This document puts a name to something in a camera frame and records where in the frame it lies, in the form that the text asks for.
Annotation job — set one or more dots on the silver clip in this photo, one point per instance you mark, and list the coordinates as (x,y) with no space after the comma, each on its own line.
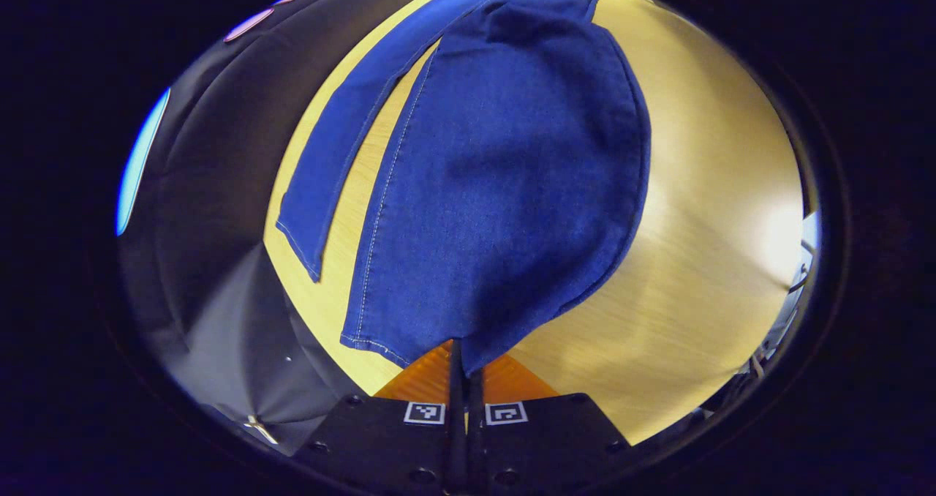
(260,429)

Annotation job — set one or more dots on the blue jeans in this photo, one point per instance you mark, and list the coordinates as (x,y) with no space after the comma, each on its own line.
(497,189)

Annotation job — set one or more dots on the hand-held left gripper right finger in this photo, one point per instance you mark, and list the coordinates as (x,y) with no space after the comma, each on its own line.
(541,445)

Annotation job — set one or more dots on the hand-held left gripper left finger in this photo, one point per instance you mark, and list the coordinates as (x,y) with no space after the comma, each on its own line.
(380,445)

